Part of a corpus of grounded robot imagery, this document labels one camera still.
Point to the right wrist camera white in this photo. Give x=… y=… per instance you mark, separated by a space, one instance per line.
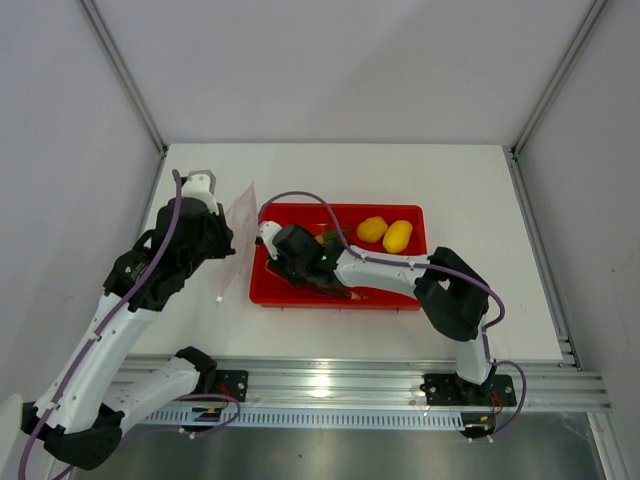
x=266 y=233

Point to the yellow lemon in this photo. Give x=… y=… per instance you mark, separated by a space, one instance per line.
x=372 y=230
x=397 y=236

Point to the aluminium frame post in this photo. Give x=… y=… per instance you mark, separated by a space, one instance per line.
x=107 y=43
x=561 y=73

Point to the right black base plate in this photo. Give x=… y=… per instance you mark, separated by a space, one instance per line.
x=444 y=389

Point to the left aluminium frame post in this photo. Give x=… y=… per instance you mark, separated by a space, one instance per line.
x=107 y=43

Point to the aluminium mounting rail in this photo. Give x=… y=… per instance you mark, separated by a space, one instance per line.
x=394 y=384

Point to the white slotted cable duct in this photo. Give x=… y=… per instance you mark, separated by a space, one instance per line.
x=412 y=419

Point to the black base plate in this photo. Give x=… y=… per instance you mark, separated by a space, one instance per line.
x=444 y=389
x=233 y=383

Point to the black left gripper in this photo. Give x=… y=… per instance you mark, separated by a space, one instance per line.
x=224 y=246

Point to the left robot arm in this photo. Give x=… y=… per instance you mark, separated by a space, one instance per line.
x=80 y=419

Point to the purple sweet potato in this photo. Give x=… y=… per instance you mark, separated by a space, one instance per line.
x=299 y=282

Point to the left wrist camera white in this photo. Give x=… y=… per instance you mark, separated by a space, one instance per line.
x=200 y=185

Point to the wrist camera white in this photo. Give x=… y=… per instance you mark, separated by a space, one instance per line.
x=200 y=185
x=266 y=233

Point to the right side aluminium rail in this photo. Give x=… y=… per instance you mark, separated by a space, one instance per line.
x=549 y=283

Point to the yellow lemon left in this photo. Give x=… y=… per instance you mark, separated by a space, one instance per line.
x=372 y=230

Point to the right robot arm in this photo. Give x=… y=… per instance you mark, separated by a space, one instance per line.
x=451 y=294

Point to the clear pink-dotted zip bag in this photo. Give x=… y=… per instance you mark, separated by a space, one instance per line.
x=242 y=219

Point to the red plastic tray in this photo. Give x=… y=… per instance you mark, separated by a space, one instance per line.
x=269 y=290

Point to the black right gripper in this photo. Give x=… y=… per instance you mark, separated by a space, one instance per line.
x=279 y=265

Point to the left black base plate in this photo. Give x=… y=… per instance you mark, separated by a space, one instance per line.
x=233 y=383

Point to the right aluminium frame post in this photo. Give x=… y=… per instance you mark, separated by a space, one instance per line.
x=561 y=73

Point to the yellow lemon right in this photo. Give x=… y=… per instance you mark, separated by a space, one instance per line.
x=397 y=236

